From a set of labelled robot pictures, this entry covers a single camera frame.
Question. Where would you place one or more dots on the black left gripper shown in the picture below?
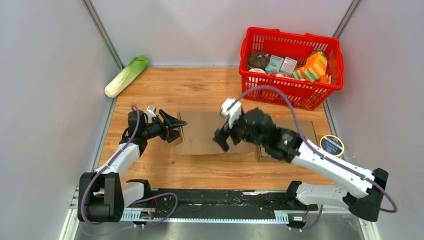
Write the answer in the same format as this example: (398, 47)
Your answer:
(170, 122)

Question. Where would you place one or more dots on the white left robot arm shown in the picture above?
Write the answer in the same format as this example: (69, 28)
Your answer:
(101, 197)

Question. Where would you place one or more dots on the teal packet box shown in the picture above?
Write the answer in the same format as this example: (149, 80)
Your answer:
(274, 65)

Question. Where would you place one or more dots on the aluminium frame rail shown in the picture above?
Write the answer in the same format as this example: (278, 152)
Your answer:
(330, 223)

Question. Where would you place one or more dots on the yellow blue tape roll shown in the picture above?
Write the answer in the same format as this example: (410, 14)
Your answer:
(332, 145)

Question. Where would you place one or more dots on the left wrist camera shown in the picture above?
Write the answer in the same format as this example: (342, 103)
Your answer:
(151, 113)

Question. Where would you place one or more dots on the cardboard sheet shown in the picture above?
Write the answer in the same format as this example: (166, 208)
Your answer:
(197, 136)

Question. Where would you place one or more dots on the napa cabbage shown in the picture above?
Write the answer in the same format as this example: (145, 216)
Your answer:
(126, 76)

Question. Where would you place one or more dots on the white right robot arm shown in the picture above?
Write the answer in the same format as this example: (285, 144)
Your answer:
(357, 189)

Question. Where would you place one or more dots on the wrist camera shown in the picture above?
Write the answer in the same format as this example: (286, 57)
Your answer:
(151, 113)
(231, 109)

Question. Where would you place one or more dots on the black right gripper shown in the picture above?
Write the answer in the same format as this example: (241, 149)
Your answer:
(221, 135)

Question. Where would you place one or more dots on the pink white packet box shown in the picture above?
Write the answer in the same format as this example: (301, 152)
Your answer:
(288, 66)

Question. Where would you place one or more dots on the brown round container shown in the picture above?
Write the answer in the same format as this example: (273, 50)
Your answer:
(258, 59)

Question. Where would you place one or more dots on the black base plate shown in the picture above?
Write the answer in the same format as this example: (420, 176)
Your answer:
(223, 204)

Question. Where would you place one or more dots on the red plastic basket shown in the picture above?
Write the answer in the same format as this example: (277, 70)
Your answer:
(302, 94)

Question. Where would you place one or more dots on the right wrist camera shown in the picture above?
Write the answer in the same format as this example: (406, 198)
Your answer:
(231, 109)

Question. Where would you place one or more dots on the orange yellow striped box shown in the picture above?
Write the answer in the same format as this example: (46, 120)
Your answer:
(314, 69)

